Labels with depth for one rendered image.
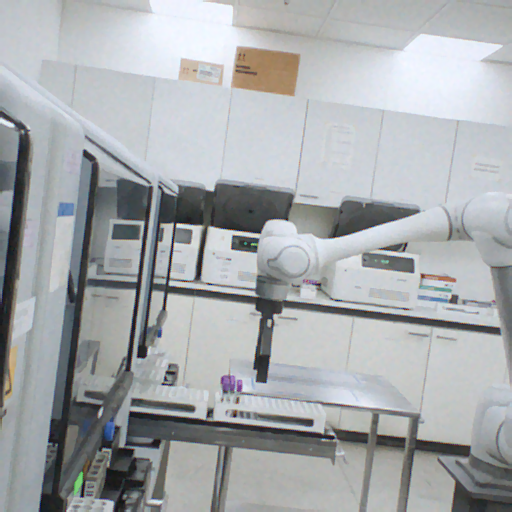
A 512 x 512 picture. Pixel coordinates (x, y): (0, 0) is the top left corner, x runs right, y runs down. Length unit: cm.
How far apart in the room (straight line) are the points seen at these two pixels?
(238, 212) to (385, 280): 110
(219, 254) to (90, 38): 184
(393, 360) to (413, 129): 155
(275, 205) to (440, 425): 179
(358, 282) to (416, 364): 65
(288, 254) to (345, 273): 263
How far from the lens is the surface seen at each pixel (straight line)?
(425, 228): 178
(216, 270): 401
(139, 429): 173
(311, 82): 476
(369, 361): 420
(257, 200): 426
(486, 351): 442
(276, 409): 173
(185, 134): 431
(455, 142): 458
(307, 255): 148
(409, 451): 217
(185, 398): 173
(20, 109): 55
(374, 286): 413
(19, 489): 74
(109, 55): 481
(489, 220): 165
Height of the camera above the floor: 136
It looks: 3 degrees down
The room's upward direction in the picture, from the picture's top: 8 degrees clockwise
